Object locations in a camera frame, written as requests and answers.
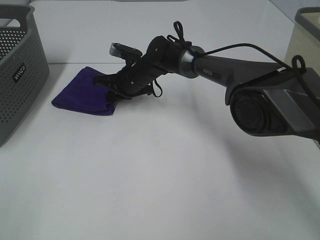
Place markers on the grey perforated plastic basket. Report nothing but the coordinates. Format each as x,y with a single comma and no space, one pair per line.
23,66

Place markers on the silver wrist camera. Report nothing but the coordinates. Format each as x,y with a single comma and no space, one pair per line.
124,52

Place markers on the beige plastic bin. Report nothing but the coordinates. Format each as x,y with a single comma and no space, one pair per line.
305,38

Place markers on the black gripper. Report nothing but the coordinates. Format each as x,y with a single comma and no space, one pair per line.
131,81

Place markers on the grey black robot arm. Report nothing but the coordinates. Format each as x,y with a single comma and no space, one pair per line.
265,98

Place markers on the purple towel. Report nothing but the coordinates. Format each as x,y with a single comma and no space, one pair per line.
80,95

